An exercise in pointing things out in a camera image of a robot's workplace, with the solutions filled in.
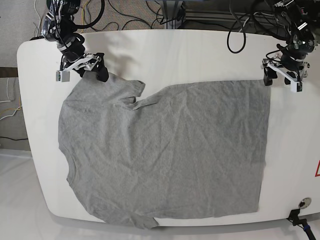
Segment yellow floor cable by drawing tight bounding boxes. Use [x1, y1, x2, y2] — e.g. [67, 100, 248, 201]
[79, 0, 91, 35]

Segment black clamp with cable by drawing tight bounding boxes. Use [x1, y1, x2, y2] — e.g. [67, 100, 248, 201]
[287, 209, 316, 240]

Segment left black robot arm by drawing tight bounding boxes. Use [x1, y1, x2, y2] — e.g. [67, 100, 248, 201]
[261, 0, 320, 92]

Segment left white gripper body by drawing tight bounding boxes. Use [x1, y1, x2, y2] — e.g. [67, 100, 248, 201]
[261, 58, 310, 82]

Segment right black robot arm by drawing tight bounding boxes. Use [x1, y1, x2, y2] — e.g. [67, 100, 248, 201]
[41, 0, 109, 83]

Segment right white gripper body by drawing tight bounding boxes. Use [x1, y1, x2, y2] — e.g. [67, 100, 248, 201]
[60, 53, 102, 72]

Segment grey t-shirt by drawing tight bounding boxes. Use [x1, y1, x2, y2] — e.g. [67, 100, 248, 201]
[58, 74, 271, 229]

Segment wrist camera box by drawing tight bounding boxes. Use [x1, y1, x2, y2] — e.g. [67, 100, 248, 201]
[290, 81, 303, 93]
[55, 70, 70, 83]

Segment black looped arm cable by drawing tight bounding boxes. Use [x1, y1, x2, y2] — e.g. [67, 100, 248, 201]
[226, 7, 253, 54]

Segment silver table grommet right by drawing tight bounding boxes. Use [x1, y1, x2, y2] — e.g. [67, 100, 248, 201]
[298, 197, 312, 209]

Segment aluminium frame rail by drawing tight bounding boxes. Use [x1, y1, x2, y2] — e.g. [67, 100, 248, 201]
[159, 8, 253, 25]

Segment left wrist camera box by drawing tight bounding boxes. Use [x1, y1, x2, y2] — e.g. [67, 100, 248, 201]
[290, 81, 303, 93]

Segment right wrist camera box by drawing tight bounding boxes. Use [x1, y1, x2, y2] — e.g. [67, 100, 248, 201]
[55, 70, 70, 83]

